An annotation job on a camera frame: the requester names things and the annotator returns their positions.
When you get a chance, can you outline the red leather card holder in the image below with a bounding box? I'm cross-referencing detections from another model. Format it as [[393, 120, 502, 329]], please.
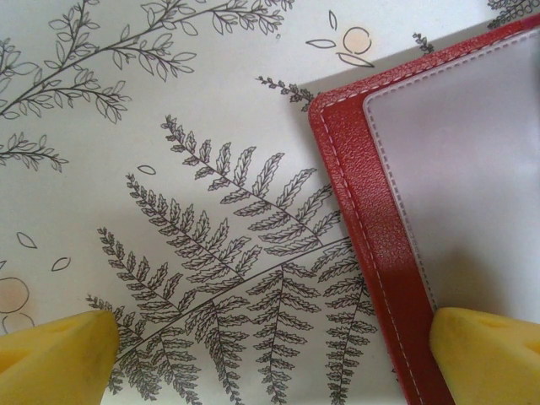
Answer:
[[307, 13, 540, 405]]

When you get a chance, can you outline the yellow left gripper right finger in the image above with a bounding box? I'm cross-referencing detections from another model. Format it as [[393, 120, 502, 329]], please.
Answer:
[[429, 306, 540, 405]]

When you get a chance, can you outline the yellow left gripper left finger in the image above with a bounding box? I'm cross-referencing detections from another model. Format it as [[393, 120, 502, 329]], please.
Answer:
[[0, 310, 120, 405]]

